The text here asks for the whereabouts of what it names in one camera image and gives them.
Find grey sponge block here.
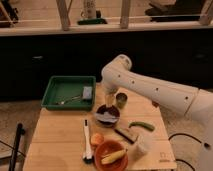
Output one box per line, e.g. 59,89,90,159
82,86,92,100

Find white plastic cup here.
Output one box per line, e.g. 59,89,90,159
135,134,154,156

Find orange fruit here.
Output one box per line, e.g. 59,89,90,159
91,133,104,146

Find green plastic tray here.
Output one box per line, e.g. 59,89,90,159
41,76,96,111

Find green chili pepper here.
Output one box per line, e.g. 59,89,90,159
129,121,155,132

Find white mug on green base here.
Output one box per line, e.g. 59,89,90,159
78,0,107,25

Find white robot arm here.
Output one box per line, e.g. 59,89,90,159
101,54,213,171

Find yellowish gripper fingers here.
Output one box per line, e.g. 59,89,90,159
105,94,115,108

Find grey cloth in bowl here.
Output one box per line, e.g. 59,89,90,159
94,112,118,123

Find black pole stand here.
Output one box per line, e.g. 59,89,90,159
8,123,25,171

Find brown rectangular block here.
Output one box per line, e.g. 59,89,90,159
115,126,138,144

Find dark brown bowl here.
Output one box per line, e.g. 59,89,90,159
94,105,120,127

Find black cable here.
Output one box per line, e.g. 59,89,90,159
168,132,213,171

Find green metal cup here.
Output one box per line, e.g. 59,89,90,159
116,93,128,109

